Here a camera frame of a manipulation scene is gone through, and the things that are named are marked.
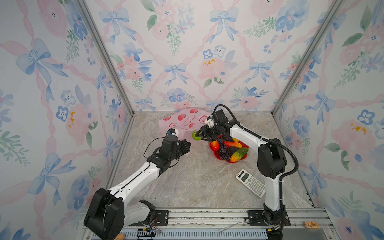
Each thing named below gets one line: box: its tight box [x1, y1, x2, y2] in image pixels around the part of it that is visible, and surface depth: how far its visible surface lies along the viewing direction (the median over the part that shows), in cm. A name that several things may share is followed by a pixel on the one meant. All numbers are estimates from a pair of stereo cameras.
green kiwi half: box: [192, 130, 203, 141], surface depth 92 cm
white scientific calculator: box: [235, 168, 266, 198], surface depth 87 cm
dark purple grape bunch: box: [218, 140, 231, 161], surface depth 95 cm
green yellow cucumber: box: [230, 147, 249, 163], surface depth 90 cm
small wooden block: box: [303, 221, 320, 229], surface depth 73 cm
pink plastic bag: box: [158, 108, 212, 141], surface depth 100 cm
